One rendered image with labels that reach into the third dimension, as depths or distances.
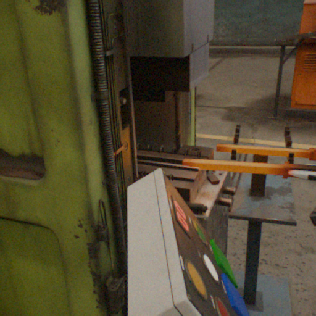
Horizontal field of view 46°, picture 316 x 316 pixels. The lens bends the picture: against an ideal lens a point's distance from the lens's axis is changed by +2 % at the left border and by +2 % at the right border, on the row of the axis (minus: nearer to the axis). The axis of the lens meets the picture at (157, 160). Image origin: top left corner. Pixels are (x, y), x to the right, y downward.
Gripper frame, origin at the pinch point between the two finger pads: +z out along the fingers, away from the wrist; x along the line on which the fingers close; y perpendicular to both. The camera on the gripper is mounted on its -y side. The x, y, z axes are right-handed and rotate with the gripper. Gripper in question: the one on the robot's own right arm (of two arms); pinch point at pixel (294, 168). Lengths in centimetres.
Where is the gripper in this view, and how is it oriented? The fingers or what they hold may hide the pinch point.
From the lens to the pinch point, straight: 115.0
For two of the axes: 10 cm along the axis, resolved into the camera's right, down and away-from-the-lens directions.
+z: -9.3, -1.0, 3.4
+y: 0.7, 9.0, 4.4
